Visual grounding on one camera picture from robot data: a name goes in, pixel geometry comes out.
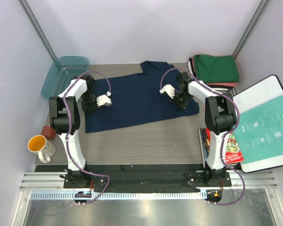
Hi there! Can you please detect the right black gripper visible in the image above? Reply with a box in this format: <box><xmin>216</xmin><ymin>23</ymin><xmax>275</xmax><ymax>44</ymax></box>
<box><xmin>169</xmin><ymin>90</ymin><xmax>190</xmax><ymax>110</ymax></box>

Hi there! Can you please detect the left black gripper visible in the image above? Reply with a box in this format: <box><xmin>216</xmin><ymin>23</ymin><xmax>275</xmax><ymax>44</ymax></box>
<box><xmin>81</xmin><ymin>90</ymin><xmax>101</xmax><ymax>116</ymax></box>

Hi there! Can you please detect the navy blue t shirt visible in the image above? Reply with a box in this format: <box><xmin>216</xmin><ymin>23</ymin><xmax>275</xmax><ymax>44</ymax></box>
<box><xmin>85</xmin><ymin>61</ymin><xmax>200</xmax><ymax>133</ymax></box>

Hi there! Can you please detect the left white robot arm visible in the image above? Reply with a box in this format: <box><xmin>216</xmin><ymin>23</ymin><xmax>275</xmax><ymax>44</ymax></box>
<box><xmin>49</xmin><ymin>71</ymin><xmax>100</xmax><ymax>188</ymax></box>

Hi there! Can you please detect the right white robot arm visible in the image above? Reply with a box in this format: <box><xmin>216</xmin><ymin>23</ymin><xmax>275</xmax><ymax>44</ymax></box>
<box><xmin>160</xmin><ymin>73</ymin><xmax>237</xmax><ymax>186</ymax></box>

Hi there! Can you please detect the white folded t shirt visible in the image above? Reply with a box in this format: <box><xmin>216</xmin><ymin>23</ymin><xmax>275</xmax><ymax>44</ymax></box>
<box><xmin>188</xmin><ymin>57</ymin><xmax>197</xmax><ymax>77</ymax></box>

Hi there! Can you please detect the green folded t shirt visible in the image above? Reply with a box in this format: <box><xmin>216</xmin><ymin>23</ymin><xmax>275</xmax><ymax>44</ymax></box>
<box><xmin>193</xmin><ymin>54</ymin><xmax>239</xmax><ymax>83</ymax></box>

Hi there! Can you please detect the teal plastic bin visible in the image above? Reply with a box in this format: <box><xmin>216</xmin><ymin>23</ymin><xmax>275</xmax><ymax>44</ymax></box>
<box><xmin>41</xmin><ymin>56</ymin><xmax>90</xmax><ymax>100</ymax></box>

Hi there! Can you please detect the pink folded t shirt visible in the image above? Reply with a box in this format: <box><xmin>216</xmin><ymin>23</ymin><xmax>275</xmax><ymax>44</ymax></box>
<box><xmin>195</xmin><ymin>81</ymin><xmax>237</xmax><ymax>89</ymax></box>

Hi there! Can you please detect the red brown block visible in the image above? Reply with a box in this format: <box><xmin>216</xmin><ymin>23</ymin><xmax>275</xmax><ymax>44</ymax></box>
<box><xmin>41</xmin><ymin>126</ymin><xmax>56</xmax><ymax>140</ymax></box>

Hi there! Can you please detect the white orange mug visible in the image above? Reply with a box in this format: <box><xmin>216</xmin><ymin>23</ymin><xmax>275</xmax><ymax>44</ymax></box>
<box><xmin>27</xmin><ymin>135</ymin><xmax>56</xmax><ymax>164</ymax></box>

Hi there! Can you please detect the red treehouse book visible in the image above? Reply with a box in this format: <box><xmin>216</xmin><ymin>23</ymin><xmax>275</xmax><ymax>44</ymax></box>
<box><xmin>206</xmin><ymin>129</ymin><xmax>244</xmax><ymax>165</ymax></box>

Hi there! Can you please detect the white board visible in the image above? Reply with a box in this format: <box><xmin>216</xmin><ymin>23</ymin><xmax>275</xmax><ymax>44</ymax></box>
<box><xmin>233</xmin><ymin>75</ymin><xmax>283</xmax><ymax>173</ymax></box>

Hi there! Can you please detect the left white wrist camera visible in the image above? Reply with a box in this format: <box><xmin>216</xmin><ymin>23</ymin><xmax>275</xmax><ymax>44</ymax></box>
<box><xmin>96</xmin><ymin>91</ymin><xmax>112</xmax><ymax>107</ymax></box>

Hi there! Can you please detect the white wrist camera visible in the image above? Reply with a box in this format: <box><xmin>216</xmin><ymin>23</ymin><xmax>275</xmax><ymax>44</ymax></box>
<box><xmin>96</xmin><ymin>91</ymin><xmax>112</xmax><ymax>107</ymax></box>
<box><xmin>159</xmin><ymin>84</ymin><xmax>176</xmax><ymax>99</ymax></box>

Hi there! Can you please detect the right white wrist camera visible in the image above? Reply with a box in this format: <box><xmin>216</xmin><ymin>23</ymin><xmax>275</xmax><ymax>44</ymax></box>
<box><xmin>159</xmin><ymin>84</ymin><xmax>176</xmax><ymax>99</ymax></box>

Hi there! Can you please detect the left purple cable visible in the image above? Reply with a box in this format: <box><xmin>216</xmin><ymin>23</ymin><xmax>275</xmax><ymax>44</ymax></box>
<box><xmin>62</xmin><ymin>70</ymin><xmax>112</xmax><ymax>204</ymax></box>

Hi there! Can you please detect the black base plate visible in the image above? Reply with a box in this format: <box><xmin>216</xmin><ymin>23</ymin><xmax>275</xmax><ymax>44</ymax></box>
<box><xmin>35</xmin><ymin>164</ymin><xmax>232</xmax><ymax>191</ymax></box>

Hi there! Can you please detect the aluminium rail frame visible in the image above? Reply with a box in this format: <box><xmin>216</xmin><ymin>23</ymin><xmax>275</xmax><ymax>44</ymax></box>
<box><xmin>13</xmin><ymin>170</ymin><xmax>283</xmax><ymax>226</ymax></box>

